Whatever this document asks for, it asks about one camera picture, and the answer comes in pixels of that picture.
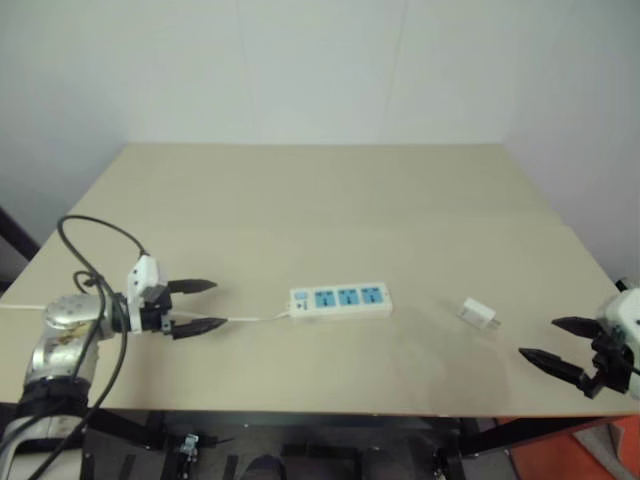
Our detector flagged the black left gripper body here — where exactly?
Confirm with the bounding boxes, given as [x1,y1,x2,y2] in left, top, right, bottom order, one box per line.
[139,282,176,342]

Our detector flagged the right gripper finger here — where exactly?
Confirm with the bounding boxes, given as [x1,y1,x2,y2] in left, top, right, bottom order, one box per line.
[518,347,587,388]
[550,315,602,343]

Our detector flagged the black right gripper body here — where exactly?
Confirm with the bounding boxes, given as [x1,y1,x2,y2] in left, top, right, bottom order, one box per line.
[579,328,637,401]

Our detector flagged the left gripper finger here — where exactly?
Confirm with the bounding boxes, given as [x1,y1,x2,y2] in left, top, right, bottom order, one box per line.
[167,277,219,296]
[172,317,229,343]

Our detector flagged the white plug adapter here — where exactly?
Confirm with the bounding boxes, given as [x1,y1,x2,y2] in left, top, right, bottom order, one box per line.
[456,296,503,333]

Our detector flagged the white power strip blue sockets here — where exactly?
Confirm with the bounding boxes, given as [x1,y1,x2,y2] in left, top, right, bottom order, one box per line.
[288,282,393,322]

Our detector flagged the small metal clamp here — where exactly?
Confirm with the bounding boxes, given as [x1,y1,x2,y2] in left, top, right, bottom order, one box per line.
[178,433,202,459]

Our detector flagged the dark rounded shape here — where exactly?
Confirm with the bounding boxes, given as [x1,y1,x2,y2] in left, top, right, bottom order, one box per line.
[243,453,287,480]

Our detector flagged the dark furniture piece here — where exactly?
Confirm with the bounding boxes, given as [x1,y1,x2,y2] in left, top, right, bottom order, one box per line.
[0,204,42,297]

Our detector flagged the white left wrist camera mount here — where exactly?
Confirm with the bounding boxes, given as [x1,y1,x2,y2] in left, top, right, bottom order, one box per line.
[124,254,162,334]

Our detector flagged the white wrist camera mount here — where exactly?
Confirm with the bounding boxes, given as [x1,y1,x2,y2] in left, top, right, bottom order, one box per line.
[124,254,162,334]
[597,277,640,401]

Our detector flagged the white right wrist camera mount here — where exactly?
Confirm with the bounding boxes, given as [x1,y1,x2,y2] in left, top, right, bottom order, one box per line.
[597,277,640,401]

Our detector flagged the black metal table frame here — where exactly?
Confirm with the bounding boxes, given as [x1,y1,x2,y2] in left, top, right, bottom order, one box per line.
[79,408,624,480]

